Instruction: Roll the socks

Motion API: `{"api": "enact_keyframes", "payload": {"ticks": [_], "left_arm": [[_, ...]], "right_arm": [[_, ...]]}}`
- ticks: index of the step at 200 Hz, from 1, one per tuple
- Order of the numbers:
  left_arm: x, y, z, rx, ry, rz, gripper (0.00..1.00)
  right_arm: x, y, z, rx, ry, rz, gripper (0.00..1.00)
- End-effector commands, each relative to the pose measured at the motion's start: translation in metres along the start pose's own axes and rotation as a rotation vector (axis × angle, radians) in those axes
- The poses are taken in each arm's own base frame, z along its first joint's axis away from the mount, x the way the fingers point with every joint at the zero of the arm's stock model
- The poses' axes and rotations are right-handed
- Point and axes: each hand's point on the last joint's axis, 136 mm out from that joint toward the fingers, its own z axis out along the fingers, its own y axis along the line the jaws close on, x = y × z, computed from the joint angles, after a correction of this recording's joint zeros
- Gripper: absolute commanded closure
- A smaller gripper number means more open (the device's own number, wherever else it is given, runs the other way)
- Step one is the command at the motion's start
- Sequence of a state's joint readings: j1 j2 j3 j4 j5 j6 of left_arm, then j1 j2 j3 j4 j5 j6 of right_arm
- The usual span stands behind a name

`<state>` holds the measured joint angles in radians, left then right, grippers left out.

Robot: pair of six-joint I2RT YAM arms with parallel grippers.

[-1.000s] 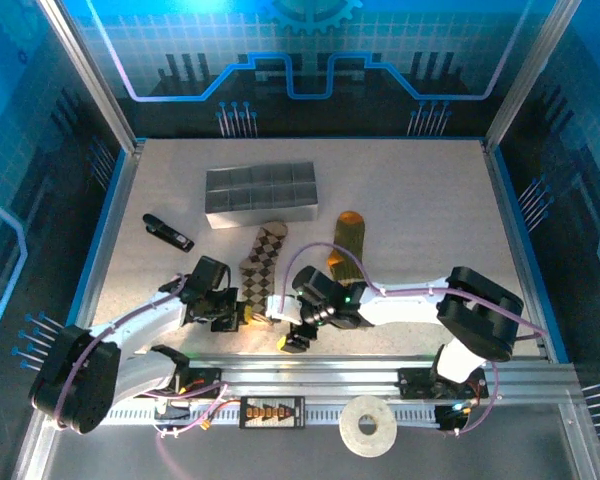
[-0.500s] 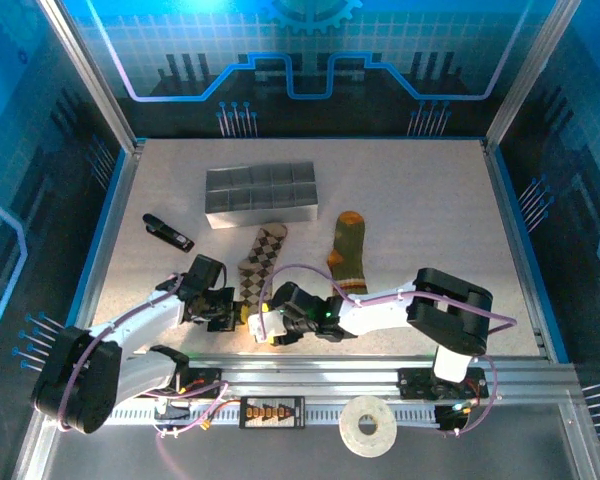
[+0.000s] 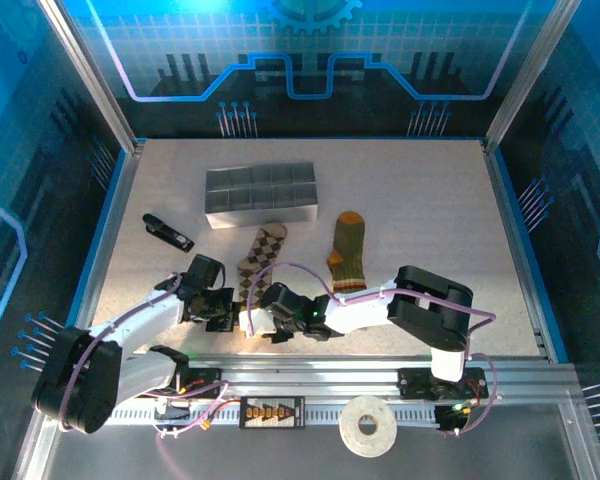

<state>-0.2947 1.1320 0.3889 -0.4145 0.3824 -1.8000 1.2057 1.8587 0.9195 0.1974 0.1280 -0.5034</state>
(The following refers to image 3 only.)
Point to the black stapler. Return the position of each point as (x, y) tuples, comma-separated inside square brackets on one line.
[(170, 234)]

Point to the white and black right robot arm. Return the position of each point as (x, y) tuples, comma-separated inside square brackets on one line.
[(360, 312)]

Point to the aluminium frame post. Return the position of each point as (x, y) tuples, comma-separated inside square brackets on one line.
[(90, 75), (530, 75)]

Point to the olive green orange-toed sock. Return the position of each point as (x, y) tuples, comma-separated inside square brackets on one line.
[(348, 250)]

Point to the black connector board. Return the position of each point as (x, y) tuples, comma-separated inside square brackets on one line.
[(272, 412)]

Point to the aluminium table rail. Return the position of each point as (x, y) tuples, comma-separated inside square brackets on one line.
[(305, 372)]

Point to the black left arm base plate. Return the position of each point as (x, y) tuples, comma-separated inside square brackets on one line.
[(200, 380)]

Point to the white tape roll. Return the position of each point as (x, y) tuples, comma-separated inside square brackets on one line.
[(352, 425)]

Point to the beige brown argyle sock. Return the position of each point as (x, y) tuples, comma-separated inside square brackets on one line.
[(262, 250)]

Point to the black controller with green light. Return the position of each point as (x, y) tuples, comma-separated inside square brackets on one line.
[(452, 417)]

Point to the grey divided organizer box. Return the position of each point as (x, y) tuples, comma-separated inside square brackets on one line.
[(260, 192)]

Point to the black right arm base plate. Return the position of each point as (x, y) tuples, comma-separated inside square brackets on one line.
[(420, 382)]

